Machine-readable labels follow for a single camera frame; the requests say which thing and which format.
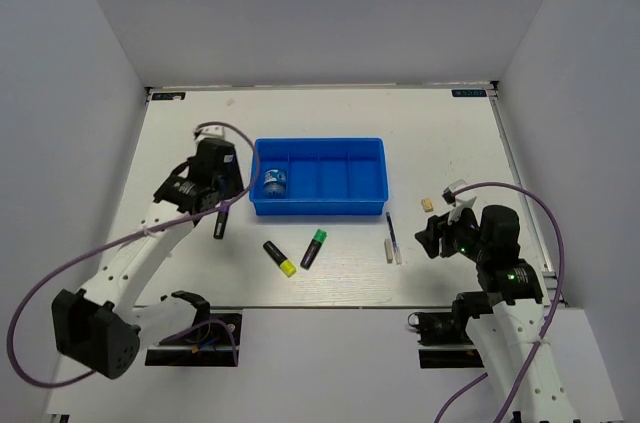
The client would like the white eraser stick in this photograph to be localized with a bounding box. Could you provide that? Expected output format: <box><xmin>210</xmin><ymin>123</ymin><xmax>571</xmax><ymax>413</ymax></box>
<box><xmin>384</xmin><ymin>238</ymin><xmax>394</xmax><ymax>264</ymax></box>

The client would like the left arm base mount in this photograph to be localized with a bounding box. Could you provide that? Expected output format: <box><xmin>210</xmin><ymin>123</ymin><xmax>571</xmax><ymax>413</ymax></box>
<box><xmin>144</xmin><ymin>311</ymin><xmax>243</xmax><ymax>368</ymax></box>

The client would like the left corner label sticker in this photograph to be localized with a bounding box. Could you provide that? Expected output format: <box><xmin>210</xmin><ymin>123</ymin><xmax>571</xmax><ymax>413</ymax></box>
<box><xmin>151</xmin><ymin>92</ymin><xmax>186</xmax><ymax>101</ymax></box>

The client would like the yellow cap black highlighter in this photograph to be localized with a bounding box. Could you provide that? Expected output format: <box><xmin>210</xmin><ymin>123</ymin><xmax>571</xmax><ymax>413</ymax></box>
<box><xmin>263</xmin><ymin>241</ymin><xmax>296</xmax><ymax>277</ymax></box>

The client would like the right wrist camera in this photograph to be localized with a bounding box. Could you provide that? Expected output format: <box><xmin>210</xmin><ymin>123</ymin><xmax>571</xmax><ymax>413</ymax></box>
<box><xmin>442</xmin><ymin>180</ymin><xmax>477</xmax><ymax>225</ymax></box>

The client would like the blue white tape roll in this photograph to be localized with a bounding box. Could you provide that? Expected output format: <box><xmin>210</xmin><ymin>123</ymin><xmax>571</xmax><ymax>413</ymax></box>
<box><xmin>262</xmin><ymin>168</ymin><xmax>287</xmax><ymax>199</ymax></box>

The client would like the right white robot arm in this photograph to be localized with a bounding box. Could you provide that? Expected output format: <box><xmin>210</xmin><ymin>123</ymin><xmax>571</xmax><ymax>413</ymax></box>
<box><xmin>408</xmin><ymin>205</ymin><xmax>581</xmax><ymax>422</ymax></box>

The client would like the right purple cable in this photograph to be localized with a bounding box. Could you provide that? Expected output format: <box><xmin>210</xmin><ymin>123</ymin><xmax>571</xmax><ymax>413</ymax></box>
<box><xmin>432</xmin><ymin>181</ymin><xmax>566</xmax><ymax>423</ymax></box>

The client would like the green cap black highlighter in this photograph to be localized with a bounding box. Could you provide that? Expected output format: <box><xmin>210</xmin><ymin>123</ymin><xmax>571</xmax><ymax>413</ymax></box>
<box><xmin>300</xmin><ymin>229</ymin><xmax>327</xmax><ymax>270</ymax></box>

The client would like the blue pen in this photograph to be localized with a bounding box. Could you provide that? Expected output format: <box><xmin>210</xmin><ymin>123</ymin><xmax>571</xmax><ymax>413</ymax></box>
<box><xmin>386</xmin><ymin>212</ymin><xmax>402</xmax><ymax>265</ymax></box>

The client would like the corner label sticker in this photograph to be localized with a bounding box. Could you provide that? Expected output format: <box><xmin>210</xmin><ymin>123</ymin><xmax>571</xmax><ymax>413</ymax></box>
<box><xmin>151</xmin><ymin>92</ymin><xmax>186</xmax><ymax>101</ymax></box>
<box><xmin>451</xmin><ymin>88</ymin><xmax>487</xmax><ymax>98</ymax></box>

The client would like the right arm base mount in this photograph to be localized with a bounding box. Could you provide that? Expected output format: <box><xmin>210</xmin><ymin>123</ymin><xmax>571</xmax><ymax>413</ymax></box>
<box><xmin>407</xmin><ymin>312</ymin><xmax>484</xmax><ymax>369</ymax></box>

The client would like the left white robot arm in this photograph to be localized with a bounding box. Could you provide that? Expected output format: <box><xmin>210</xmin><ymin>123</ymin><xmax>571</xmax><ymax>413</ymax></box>
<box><xmin>52</xmin><ymin>137</ymin><xmax>244</xmax><ymax>379</ymax></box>

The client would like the right corner label sticker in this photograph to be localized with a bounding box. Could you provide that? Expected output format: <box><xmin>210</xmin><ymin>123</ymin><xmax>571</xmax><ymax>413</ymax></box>
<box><xmin>451</xmin><ymin>88</ymin><xmax>487</xmax><ymax>98</ymax></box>

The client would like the small beige eraser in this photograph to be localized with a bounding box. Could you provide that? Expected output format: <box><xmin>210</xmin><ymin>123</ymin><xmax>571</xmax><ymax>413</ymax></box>
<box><xmin>421</xmin><ymin>198</ymin><xmax>434</xmax><ymax>213</ymax></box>

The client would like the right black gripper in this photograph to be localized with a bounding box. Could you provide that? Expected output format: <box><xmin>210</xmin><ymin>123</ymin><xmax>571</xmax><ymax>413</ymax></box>
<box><xmin>415</xmin><ymin>202</ymin><xmax>490</xmax><ymax>262</ymax></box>

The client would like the blue divided plastic tray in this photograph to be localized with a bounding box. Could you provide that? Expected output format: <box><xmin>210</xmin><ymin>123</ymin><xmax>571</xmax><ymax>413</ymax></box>
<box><xmin>249</xmin><ymin>138</ymin><xmax>389</xmax><ymax>216</ymax></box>

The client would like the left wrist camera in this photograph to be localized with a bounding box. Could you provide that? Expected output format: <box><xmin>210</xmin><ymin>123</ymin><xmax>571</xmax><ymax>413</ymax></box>
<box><xmin>194</xmin><ymin>125</ymin><xmax>225</xmax><ymax>140</ymax></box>

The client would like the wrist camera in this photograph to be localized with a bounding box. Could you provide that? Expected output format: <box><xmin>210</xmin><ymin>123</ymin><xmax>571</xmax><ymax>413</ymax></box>
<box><xmin>194</xmin><ymin>125</ymin><xmax>225</xmax><ymax>140</ymax></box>
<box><xmin>442</xmin><ymin>180</ymin><xmax>477</xmax><ymax>225</ymax></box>

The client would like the purple cap black highlighter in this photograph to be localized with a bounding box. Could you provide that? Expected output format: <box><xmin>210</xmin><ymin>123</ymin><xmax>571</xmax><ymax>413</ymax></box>
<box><xmin>213</xmin><ymin>202</ymin><xmax>229</xmax><ymax>240</ymax></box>

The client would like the aluminium table rail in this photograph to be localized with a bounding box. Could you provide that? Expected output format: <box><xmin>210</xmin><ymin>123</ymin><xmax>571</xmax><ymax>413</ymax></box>
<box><xmin>488</xmin><ymin>80</ymin><xmax>567</xmax><ymax>307</ymax></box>

